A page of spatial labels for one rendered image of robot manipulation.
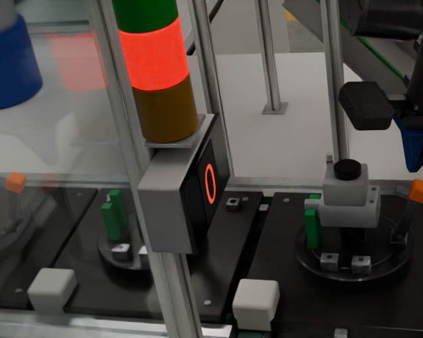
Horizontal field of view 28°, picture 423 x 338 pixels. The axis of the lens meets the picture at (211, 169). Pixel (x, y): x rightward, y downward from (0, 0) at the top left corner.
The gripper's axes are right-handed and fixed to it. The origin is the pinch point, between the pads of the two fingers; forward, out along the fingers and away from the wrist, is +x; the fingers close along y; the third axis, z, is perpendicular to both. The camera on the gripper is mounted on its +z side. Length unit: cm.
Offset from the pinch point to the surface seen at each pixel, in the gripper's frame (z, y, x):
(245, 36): -135, 21, 61
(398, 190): 0.7, -1.2, 5.7
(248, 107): -58, -1, 34
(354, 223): 0.7, -5.3, 10.2
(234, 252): -6.1, -16.3, 20.2
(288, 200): -13.8, -7.6, 18.8
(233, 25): -127, 14, 53
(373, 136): -40, 16, 27
